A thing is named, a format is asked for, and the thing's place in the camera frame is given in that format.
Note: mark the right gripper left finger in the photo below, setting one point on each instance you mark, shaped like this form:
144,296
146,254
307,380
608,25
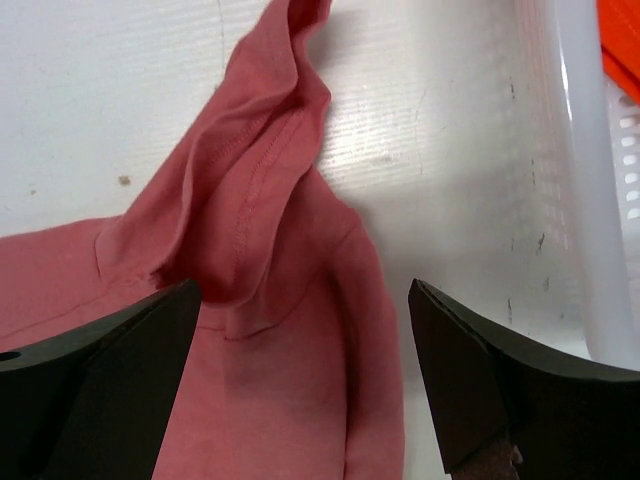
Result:
94,402

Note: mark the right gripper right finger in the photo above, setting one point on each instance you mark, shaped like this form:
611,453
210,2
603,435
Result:
505,406

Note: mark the dusty red t-shirt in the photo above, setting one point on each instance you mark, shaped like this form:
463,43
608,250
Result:
294,371

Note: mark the white plastic basket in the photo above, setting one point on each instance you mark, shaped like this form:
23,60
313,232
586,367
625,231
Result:
586,143

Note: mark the orange t-shirt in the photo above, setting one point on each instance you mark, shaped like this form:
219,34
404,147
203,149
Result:
619,25

